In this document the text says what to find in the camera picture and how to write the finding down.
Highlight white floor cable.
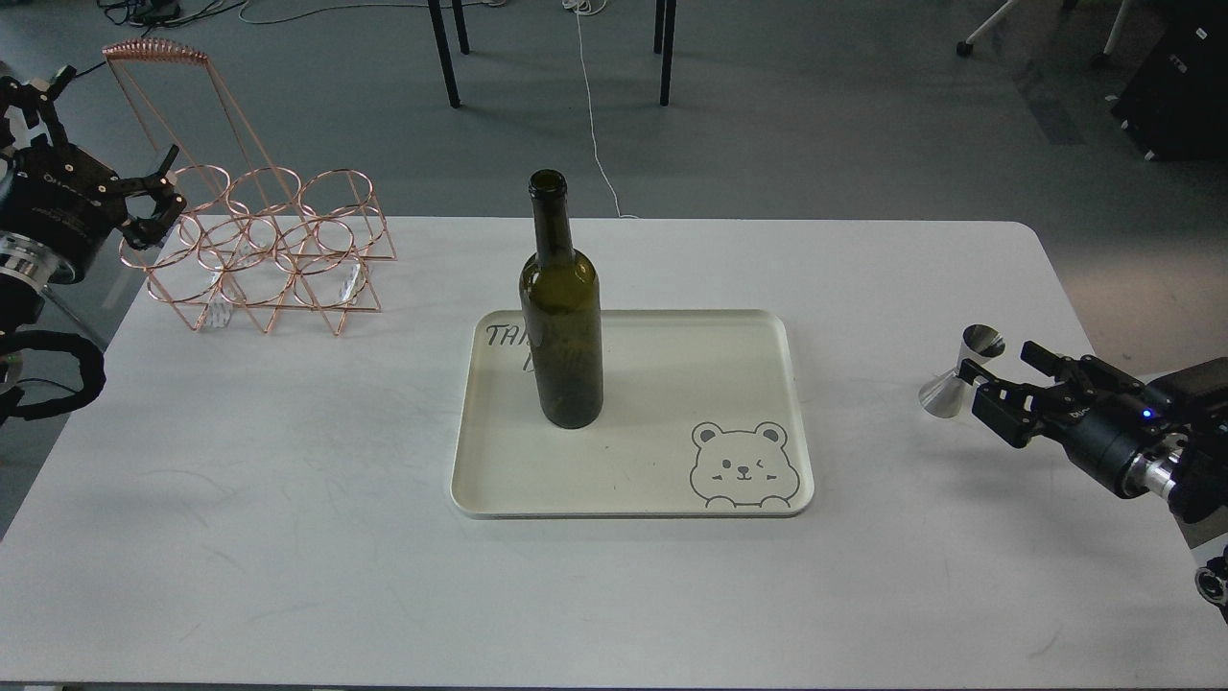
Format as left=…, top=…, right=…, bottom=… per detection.
left=561, top=0, right=639, bottom=220

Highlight copper wire wine rack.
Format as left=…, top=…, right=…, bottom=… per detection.
left=104, top=36, right=395, bottom=336

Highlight black rolling cabinet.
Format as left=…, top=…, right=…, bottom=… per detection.
left=1111, top=1, right=1227, bottom=160

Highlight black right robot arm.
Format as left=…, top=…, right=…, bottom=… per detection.
left=957, top=341, right=1226, bottom=527

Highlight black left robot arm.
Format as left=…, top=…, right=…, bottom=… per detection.
left=1, top=66, right=187, bottom=420

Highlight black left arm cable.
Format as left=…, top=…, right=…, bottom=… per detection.
left=0, top=329, right=107, bottom=423

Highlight steel double jigger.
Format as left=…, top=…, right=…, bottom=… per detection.
left=919, top=323, right=1005, bottom=419

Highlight black table legs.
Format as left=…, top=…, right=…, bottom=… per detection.
left=427, top=0, right=678, bottom=108

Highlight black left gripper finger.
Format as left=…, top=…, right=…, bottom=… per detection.
left=1, top=65, right=79, bottom=160
left=118, top=144, right=187, bottom=250

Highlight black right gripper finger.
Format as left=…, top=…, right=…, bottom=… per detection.
left=1019, top=341, right=1144, bottom=390
left=957, top=358, right=1056, bottom=449

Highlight white chair base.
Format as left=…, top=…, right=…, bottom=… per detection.
left=955, top=0, right=1133, bottom=59

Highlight dark green wine bottle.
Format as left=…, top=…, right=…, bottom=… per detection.
left=518, top=169, right=602, bottom=430

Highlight cream bear serving tray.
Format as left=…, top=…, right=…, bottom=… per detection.
left=451, top=311, right=815, bottom=519

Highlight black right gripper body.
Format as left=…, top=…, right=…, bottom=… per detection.
left=1038, top=380, right=1186, bottom=500

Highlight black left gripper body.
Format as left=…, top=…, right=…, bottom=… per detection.
left=1, top=144, right=126, bottom=284

